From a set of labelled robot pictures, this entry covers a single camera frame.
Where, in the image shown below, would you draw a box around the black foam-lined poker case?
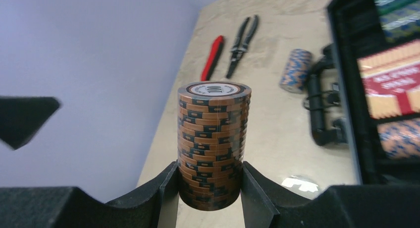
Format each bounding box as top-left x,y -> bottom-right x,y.
306,0 -> 420,185

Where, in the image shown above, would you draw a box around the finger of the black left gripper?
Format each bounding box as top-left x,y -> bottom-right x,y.
0,96 -> 61,150

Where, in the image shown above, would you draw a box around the brown poker chip stack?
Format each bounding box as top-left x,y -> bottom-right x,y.
177,81 -> 252,211

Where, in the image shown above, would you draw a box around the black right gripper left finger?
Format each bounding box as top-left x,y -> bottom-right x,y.
0,162 -> 179,228

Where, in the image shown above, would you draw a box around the purple poker chip row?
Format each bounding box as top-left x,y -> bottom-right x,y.
379,1 -> 420,42

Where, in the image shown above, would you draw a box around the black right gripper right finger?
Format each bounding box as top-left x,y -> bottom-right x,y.
241,162 -> 420,228

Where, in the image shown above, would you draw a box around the red playing card deck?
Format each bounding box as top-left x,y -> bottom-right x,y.
357,39 -> 420,119

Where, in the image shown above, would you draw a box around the black grey pliers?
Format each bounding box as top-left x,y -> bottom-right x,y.
225,14 -> 260,79

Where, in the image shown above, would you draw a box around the clear round dealer button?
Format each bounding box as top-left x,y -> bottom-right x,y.
281,175 -> 320,193

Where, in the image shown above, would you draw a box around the blue grey poker chip stack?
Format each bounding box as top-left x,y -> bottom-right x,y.
279,49 -> 313,94

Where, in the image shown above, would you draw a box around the orange poker chip row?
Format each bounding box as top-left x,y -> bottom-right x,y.
377,118 -> 420,160

